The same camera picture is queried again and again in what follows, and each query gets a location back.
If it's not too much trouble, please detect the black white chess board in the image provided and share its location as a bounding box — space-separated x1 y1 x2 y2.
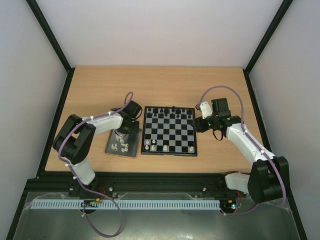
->
140 106 198 157

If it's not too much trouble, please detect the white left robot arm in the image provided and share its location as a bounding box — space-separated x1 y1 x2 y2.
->
52 100 142 186

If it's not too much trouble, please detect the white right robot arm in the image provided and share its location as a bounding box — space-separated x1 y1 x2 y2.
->
193 98 290 204

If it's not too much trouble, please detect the dark cork-edged tray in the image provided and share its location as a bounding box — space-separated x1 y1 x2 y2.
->
104 129 142 159

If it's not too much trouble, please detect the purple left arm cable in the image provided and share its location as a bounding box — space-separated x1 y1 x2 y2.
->
57 91 124 237

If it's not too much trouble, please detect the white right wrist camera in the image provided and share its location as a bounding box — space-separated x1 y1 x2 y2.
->
195 101 213 119

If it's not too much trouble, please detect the light blue cable duct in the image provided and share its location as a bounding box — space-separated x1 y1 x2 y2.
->
30 199 221 210

